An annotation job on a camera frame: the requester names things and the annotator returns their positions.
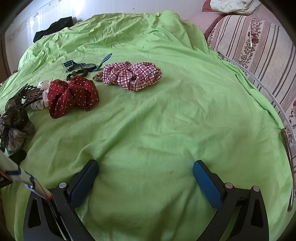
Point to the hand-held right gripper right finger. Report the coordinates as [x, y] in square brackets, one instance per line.
[207, 185]

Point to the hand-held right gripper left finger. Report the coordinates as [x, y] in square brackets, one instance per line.
[83, 185]

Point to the dark sheer dotted scrunchie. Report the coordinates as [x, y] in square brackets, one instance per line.
[16, 120]

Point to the dark hair claw clip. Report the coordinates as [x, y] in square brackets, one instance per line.
[30, 93]

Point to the white dotted scrunchie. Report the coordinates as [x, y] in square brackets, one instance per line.
[44, 84]

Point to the red polka dot scrunchie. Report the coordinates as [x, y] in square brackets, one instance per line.
[81, 92]

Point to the pink plaid scrunchie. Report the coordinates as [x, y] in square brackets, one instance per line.
[143, 74]

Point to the patterned sleeve arm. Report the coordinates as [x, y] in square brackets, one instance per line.
[23, 177]

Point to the green bed sheet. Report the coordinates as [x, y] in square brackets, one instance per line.
[150, 120]

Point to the black cloth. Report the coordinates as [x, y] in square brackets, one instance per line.
[55, 27]

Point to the white plastic stick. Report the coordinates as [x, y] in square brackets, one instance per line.
[251, 39]

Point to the white floral cloth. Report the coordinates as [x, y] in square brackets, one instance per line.
[231, 4]

